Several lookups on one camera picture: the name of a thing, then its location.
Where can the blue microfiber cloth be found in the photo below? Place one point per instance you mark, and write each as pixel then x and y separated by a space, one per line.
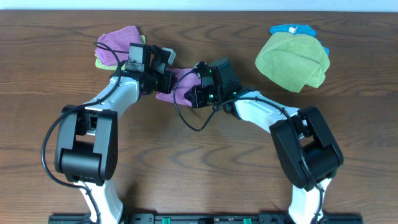
pixel 298 29

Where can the green crumpled microfiber cloth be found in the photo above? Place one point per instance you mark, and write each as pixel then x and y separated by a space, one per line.
pixel 293 61

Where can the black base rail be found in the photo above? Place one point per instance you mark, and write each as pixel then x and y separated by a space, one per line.
pixel 262 218

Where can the folded green cloth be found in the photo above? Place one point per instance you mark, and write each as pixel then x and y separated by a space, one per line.
pixel 104 64

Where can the purple microfiber cloth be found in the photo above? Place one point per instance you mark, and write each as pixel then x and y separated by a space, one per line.
pixel 186 84

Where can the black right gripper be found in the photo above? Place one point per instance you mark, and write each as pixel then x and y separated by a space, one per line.
pixel 197 101

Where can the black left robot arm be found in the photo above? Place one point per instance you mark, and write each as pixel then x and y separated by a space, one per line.
pixel 87 140

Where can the folded purple cloth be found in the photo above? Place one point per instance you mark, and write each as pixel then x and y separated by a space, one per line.
pixel 116 43

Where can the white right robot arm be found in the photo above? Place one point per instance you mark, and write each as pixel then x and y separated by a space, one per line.
pixel 307 150

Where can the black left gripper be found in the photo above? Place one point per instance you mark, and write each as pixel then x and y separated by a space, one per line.
pixel 169 82

